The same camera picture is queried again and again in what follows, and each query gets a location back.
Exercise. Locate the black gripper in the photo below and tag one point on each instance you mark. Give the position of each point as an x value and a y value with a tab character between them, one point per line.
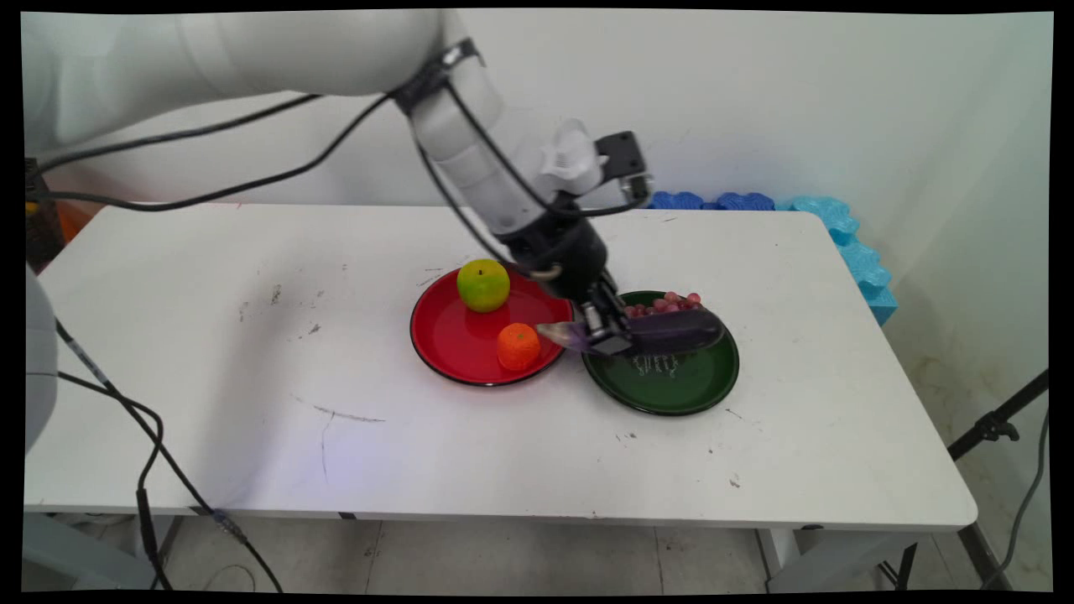
566	256

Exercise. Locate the purple eggplant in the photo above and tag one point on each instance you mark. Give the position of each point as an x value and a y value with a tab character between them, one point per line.
671	331

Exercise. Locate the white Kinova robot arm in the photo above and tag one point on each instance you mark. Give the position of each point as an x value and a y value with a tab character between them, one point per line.
252	50

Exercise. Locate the red grape bunch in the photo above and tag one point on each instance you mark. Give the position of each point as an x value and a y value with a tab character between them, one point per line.
671	302

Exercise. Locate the dark green round plate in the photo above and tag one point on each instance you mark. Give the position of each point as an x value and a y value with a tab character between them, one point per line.
671	386

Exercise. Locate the orange tangerine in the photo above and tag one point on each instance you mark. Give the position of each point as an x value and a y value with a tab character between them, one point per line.
518	346

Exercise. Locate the green apple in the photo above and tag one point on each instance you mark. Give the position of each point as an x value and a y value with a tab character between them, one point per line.
483	285

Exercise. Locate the dark blue foam mat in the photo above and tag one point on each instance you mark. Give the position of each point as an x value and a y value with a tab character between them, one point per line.
675	200
745	201

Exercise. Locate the red round plate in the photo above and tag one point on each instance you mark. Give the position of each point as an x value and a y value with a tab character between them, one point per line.
457	344

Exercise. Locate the light blue foam mat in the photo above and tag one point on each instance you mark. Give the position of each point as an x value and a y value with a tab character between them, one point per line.
860	260

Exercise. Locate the black tripod stand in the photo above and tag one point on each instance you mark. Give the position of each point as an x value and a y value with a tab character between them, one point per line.
994	424

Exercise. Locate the dark box with yellow label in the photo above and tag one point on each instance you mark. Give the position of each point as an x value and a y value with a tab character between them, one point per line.
38	226

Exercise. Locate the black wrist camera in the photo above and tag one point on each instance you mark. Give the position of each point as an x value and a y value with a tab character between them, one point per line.
625	164

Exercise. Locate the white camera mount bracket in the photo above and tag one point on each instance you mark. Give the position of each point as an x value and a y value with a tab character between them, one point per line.
570	159

